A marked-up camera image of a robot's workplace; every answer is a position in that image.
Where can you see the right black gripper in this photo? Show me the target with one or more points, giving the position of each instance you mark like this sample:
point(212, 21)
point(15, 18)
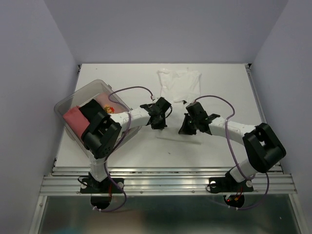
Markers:
point(185, 129)

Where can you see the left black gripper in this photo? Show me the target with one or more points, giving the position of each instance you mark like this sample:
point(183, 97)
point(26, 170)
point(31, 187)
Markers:
point(161, 126)

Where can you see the white printed t-shirt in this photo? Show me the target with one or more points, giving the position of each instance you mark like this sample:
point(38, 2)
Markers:
point(180, 88)

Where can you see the clear plastic storage bin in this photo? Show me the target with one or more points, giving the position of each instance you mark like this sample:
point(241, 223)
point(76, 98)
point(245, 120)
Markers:
point(80, 98)

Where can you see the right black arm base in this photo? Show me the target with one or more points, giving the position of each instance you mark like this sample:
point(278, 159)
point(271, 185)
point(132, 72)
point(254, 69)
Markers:
point(227, 184)

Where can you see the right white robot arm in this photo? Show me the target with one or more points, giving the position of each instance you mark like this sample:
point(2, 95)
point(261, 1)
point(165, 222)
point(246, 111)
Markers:
point(262, 146)

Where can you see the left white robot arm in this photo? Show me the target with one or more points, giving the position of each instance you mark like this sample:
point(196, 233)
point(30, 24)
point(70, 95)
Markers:
point(105, 132)

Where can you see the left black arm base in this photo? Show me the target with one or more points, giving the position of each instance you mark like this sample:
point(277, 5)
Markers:
point(88, 185)

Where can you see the rolled pink printed t-shirt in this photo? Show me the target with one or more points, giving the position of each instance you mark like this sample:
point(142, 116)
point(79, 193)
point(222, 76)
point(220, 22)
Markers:
point(112, 104)

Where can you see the rolled black t-shirt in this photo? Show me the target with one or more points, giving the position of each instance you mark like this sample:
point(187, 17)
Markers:
point(90, 109)

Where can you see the rolled red t-shirt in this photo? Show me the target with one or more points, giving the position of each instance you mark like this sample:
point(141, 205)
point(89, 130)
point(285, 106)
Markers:
point(77, 122)

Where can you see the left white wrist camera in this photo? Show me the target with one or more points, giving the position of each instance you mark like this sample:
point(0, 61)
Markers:
point(154, 99)

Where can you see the aluminium mounting rail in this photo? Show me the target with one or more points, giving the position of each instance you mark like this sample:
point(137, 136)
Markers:
point(163, 181)

